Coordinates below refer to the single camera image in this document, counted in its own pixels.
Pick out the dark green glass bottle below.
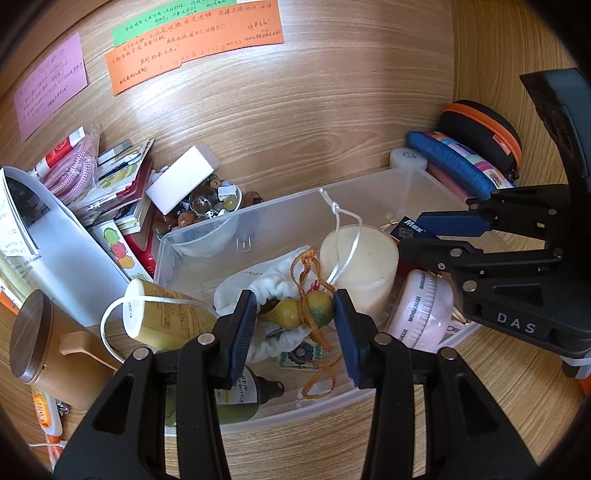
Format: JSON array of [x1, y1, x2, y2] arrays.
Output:
[[163, 363, 286, 428]]

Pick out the pink round case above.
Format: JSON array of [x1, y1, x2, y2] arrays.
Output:
[[386, 269, 454, 353]]

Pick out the yellow sunscreen bottle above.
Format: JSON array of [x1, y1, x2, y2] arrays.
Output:
[[99, 279, 218, 363]]

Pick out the cream pillar candle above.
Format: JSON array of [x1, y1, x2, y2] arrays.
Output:
[[320, 225, 399, 324]]

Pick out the white drawstring pouch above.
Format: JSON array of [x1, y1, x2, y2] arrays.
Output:
[[213, 245, 311, 364]]

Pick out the yellow gourd charm with cord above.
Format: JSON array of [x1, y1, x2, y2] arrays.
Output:
[[288, 247, 342, 400]]

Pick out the blue patchwork pouch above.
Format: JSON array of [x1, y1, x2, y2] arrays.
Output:
[[407, 131, 514, 200]]

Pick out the black orange zip case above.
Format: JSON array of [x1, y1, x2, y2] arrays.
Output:
[[436, 100, 523, 182]]

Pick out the small white round container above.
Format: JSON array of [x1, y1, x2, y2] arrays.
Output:
[[390, 147, 429, 171]]

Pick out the brown mug with lid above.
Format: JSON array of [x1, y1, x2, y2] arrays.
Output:
[[9, 289, 121, 410]]

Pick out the clear plastic storage bin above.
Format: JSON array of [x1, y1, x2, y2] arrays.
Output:
[[154, 168, 466, 434]]

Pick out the orange green tube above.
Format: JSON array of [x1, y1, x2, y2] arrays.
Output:
[[31, 387, 63, 437]]

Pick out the fruit pattern box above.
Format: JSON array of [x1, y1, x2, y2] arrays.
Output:
[[89, 220, 152, 281]]

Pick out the bowl of beads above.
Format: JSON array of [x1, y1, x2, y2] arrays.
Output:
[[151, 174, 243, 257]]

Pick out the white paper box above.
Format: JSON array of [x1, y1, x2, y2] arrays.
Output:
[[146, 145, 221, 215]]

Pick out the stack of booklets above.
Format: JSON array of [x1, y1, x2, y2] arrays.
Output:
[[69, 138, 155, 227]]

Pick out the red white tube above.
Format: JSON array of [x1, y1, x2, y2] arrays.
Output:
[[29, 127, 86, 179]]

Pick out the orange sticky note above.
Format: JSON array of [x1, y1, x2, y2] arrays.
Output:
[[105, 1, 283, 95]]

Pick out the pink sticky note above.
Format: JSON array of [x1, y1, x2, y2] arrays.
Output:
[[13, 32, 88, 141]]

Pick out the green sticky note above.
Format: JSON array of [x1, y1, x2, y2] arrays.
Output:
[[112, 0, 235, 47]]

